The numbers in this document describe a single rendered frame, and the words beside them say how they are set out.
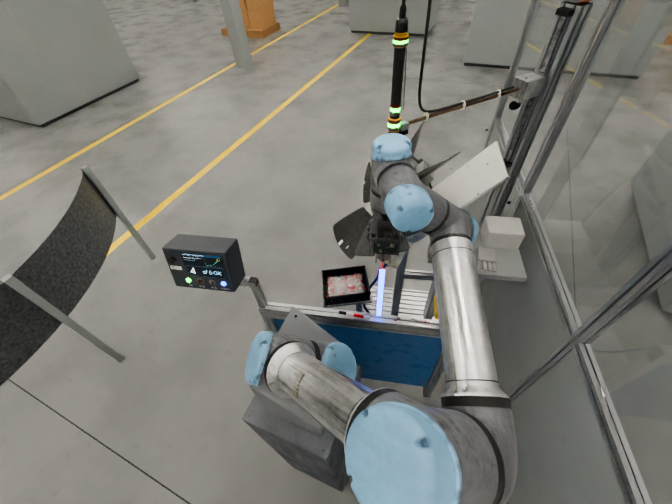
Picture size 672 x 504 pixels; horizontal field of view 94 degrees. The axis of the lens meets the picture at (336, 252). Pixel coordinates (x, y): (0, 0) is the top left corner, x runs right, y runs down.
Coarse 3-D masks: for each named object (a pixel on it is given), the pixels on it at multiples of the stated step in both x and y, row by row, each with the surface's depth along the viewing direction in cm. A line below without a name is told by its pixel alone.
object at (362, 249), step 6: (372, 216) 134; (366, 228) 132; (366, 234) 130; (360, 240) 130; (366, 240) 129; (402, 240) 123; (360, 246) 129; (366, 246) 127; (402, 246) 121; (408, 246) 120; (354, 252) 129; (360, 252) 127; (366, 252) 126; (372, 252) 124
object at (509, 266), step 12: (480, 228) 170; (480, 240) 164; (504, 252) 158; (516, 252) 157; (504, 264) 153; (516, 264) 152; (480, 276) 151; (492, 276) 150; (504, 276) 148; (516, 276) 148
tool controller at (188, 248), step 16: (176, 240) 123; (192, 240) 123; (208, 240) 122; (224, 240) 122; (176, 256) 120; (192, 256) 118; (208, 256) 117; (224, 256) 116; (240, 256) 127; (176, 272) 124; (208, 272) 121; (224, 272) 120; (240, 272) 128; (208, 288) 126; (224, 288) 125
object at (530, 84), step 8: (536, 72) 124; (520, 80) 122; (528, 80) 121; (536, 80) 120; (544, 80) 122; (520, 88) 123; (528, 88) 121; (536, 88) 123; (512, 96) 127; (520, 96) 124; (528, 96) 124
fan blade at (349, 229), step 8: (360, 208) 151; (352, 216) 154; (360, 216) 151; (368, 216) 148; (336, 224) 162; (344, 224) 157; (352, 224) 153; (360, 224) 151; (336, 232) 161; (344, 232) 156; (352, 232) 153; (360, 232) 151; (336, 240) 160; (344, 240) 156; (352, 240) 153; (344, 248) 156; (352, 248) 153; (352, 256) 152
